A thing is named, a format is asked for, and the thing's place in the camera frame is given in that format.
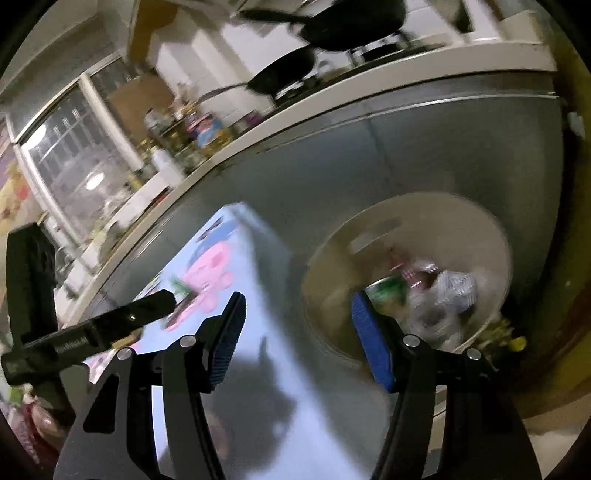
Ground black gas stove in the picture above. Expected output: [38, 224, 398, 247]
[272, 32, 444, 102]

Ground beige round waste bin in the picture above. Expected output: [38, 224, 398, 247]
[300, 193, 513, 370]

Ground grey kitchen counter cabinets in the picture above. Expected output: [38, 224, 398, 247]
[51, 18, 573, 416]

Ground large cooking oil bottle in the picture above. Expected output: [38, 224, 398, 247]
[185, 113, 232, 148]

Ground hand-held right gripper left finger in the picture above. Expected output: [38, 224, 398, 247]
[54, 291, 248, 480]

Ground brown cardboard sheet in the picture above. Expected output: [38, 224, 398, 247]
[106, 76, 174, 134]

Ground colourful wall poster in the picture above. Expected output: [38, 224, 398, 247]
[0, 120, 33, 232]

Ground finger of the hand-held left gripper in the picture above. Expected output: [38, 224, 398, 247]
[110, 289, 179, 334]

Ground white plastic jug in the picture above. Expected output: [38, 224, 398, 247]
[150, 147, 185, 185]

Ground green snack wrapper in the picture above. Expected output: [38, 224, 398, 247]
[168, 276, 199, 301]

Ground clear floral plastic bag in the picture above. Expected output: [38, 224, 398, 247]
[406, 270, 478, 347]

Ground black frying pan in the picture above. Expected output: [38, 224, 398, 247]
[198, 48, 319, 100]

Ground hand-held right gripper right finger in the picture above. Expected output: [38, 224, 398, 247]
[350, 291, 544, 480]

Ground blue cartoon printed blanket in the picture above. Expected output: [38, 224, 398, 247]
[78, 202, 398, 480]

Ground barred kitchen window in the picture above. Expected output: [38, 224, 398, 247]
[9, 53, 158, 241]

